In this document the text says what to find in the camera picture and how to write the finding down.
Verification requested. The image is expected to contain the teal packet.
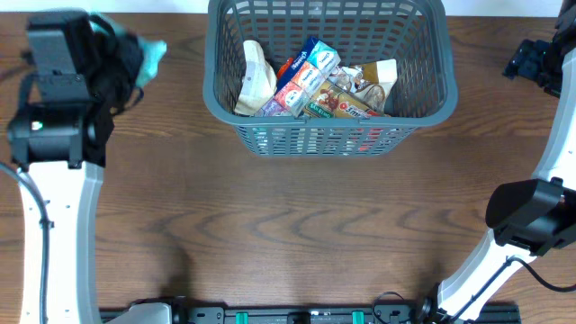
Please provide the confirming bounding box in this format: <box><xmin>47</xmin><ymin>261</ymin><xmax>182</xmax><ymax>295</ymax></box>
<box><xmin>89</xmin><ymin>11</ymin><xmax>167</xmax><ymax>88</ymax></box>

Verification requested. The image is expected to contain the beige snack bag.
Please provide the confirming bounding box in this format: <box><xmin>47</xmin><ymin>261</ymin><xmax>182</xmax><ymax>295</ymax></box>
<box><xmin>234</xmin><ymin>40</ymin><xmax>277</xmax><ymax>115</ymax></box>

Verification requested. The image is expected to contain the snack bag with barcode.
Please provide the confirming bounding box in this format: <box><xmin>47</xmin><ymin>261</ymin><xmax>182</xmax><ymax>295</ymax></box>
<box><xmin>343</xmin><ymin>58</ymin><xmax>398</xmax><ymax>113</ymax></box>

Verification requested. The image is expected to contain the Kleenex tissue multipack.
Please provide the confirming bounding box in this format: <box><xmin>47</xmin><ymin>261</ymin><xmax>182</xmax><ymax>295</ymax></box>
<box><xmin>254</xmin><ymin>37</ymin><xmax>341</xmax><ymax>117</ymax></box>

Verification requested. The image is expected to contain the red spaghetti package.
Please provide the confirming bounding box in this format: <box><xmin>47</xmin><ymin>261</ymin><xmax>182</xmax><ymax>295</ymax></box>
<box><xmin>277</xmin><ymin>67</ymin><xmax>381</xmax><ymax>119</ymax></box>

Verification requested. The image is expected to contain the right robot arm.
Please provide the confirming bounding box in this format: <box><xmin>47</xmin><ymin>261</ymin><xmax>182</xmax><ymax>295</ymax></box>
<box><xmin>411</xmin><ymin>1</ymin><xmax>575</xmax><ymax>323</ymax></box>

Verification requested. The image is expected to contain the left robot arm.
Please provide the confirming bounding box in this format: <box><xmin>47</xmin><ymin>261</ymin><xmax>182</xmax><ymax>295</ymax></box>
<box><xmin>7</xmin><ymin>10</ymin><xmax>144</xmax><ymax>323</ymax></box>

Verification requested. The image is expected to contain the grey plastic basket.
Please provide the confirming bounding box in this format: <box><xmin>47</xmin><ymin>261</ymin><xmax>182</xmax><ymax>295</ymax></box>
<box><xmin>203</xmin><ymin>0</ymin><xmax>458</xmax><ymax>157</ymax></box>

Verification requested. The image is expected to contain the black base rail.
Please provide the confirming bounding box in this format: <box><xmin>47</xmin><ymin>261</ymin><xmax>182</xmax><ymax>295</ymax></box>
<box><xmin>100</xmin><ymin>301</ymin><xmax>522</xmax><ymax>324</ymax></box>

